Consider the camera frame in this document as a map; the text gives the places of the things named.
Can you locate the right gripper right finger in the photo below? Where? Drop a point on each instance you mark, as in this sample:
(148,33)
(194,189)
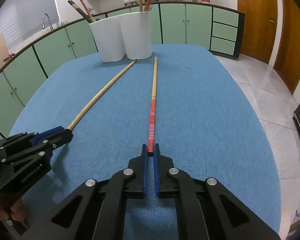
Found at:
(205,208)

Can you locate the chrome faucet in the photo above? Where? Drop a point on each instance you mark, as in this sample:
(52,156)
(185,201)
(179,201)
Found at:
(46,17)

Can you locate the left wooden door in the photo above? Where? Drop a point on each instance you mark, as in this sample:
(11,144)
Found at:
(259,28)

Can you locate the window blinds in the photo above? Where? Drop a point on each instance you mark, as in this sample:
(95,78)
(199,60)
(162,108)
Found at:
(20,19)

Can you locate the person's left hand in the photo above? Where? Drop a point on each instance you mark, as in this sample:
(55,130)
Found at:
(16,212)

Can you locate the right wooden door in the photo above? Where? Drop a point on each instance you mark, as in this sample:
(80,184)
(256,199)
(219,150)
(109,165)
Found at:
(287,64)

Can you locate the white plastic holder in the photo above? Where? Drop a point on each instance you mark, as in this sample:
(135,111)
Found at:
(136,33)
(108,38)

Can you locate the red floral chopstick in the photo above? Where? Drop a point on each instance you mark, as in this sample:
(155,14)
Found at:
(87,11)

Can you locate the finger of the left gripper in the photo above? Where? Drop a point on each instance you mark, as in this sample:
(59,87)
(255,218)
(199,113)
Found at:
(56,141)
(45,135)

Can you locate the right white plastic holder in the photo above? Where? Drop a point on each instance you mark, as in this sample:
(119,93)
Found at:
(136,33)

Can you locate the white cooking pot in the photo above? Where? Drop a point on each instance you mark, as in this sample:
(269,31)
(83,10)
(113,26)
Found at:
(129,2)

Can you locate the black chopstick in holder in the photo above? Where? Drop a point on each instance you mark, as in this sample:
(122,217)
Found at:
(88,18)

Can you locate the red striped chopstick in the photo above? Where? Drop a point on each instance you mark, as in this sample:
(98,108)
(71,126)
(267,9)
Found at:
(151,131)

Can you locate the wooden door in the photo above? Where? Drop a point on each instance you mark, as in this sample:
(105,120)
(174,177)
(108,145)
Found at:
(287,64)
(259,28)

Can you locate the green lower kitchen cabinets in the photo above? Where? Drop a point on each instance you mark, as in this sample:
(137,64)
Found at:
(218,29)

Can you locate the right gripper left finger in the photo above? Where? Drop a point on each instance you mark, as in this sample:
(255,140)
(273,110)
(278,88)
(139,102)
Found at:
(96,209)

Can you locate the plain bamboo chopstick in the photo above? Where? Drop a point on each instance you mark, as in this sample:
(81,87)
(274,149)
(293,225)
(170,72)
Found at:
(97,96)

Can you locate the left white plastic holder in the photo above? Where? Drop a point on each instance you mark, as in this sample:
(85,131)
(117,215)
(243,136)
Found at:
(108,38)

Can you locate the blue table mat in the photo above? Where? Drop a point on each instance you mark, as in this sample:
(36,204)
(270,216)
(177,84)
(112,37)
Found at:
(203,122)

